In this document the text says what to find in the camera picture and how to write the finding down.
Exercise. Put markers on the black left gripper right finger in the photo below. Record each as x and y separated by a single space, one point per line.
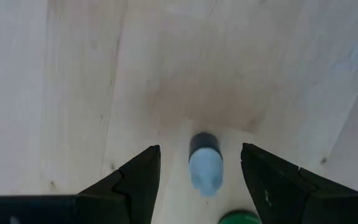
284 199

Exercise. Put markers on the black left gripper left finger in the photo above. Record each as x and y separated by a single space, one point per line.
129 199

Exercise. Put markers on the large green dropper bottle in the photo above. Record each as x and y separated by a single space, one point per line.
238 218

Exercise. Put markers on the small bottle navy label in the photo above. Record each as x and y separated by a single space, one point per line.
205 168

